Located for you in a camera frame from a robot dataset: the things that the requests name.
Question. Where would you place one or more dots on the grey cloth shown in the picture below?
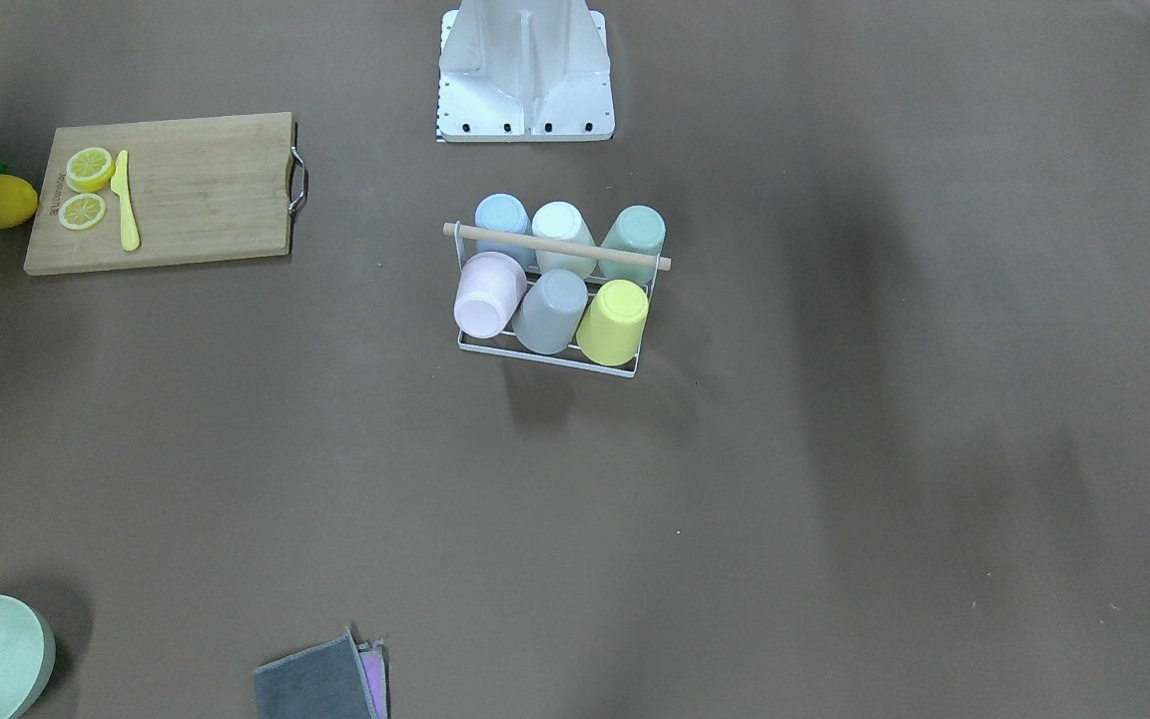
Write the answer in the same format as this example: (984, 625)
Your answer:
(341, 678)

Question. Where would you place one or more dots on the grey plastic cup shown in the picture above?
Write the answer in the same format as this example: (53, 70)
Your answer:
(551, 312)

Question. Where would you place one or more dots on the wooden cutting board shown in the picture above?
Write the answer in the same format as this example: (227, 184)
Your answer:
(203, 190)

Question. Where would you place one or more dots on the lemon slice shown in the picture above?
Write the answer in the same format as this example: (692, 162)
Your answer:
(82, 212)
(90, 170)

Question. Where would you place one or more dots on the white wire cup holder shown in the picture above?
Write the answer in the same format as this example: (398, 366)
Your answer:
(506, 344)

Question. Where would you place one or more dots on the white camera pillar base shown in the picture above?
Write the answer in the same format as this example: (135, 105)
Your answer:
(524, 72)

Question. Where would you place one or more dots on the blue plastic cup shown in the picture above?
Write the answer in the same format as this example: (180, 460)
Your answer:
(504, 213)

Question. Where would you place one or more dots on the yellow plastic cup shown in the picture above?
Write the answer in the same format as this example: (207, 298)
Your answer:
(613, 325)

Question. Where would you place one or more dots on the white plastic cup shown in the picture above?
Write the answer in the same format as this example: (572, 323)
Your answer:
(560, 221)

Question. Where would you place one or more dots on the green plastic cup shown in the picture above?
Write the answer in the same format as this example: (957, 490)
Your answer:
(641, 231)

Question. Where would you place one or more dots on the yellow plastic knife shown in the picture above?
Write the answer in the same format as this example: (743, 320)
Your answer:
(130, 238)

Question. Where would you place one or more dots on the pink plastic cup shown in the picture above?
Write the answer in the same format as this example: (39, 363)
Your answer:
(491, 286)

